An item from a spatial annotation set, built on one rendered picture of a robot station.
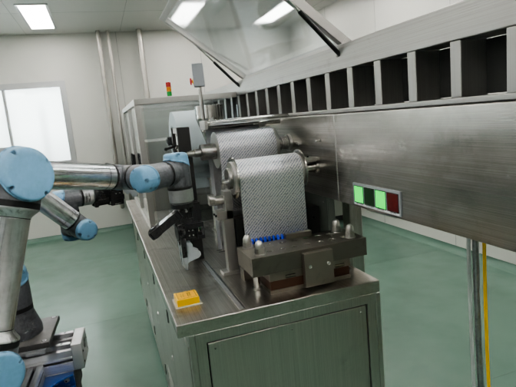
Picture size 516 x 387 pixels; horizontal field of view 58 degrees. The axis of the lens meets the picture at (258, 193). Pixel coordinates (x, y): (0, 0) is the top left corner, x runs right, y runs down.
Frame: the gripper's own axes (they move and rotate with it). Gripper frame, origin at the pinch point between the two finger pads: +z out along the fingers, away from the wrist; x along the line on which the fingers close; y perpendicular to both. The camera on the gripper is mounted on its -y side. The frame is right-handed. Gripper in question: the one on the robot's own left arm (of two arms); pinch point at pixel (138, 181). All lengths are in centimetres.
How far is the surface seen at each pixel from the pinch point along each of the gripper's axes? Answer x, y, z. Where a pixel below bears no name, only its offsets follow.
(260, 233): 59, 10, 15
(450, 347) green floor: 66, 115, 160
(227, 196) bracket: 47.7, -1.4, 9.9
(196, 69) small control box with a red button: -4, -45, 33
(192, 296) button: 62, 23, -15
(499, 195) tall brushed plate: 138, -21, 10
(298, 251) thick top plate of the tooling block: 80, 10, 13
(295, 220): 64, 7, 28
